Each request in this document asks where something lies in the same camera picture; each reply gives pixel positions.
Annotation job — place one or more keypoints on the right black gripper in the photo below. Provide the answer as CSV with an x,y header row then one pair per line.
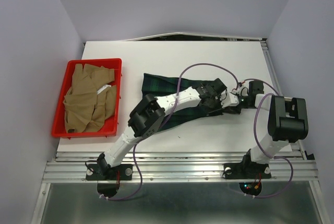
x,y
231,109

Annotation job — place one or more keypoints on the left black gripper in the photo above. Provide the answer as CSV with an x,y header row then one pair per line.
x,y
218,107

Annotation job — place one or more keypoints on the green plaid pleated skirt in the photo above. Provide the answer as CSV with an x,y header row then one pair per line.
x,y
163,86

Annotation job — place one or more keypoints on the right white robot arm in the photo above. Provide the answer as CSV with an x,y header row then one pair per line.
x,y
287,123

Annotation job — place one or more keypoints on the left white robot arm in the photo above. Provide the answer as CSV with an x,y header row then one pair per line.
x,y
148,116

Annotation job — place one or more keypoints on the red plastic bin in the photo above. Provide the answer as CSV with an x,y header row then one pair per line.
x,y
110,126

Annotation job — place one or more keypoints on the tan beige skirt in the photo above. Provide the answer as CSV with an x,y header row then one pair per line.
x,y
90,100

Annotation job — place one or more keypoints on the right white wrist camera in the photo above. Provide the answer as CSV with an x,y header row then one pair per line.
x,y
241,90

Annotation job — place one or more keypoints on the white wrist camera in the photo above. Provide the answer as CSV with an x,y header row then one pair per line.
x,y
241,90
230,100

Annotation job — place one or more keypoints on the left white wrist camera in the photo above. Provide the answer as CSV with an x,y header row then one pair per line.
x,y
230,100

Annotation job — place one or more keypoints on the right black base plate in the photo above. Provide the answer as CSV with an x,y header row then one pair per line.
x,y
250,176

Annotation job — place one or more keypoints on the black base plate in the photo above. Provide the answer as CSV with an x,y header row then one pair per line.
x,y
108,184
250,176

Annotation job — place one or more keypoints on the aluminium right side rail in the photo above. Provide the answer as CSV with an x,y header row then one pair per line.
x,y
299,144

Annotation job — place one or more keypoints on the aluminium rail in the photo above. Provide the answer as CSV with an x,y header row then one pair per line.
x,y
173,167
299,144

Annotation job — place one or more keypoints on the aluminium front rail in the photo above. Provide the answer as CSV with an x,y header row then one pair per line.
x,y
173,167

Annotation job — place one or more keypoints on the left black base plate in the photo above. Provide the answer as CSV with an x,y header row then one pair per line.
x,y
108,184

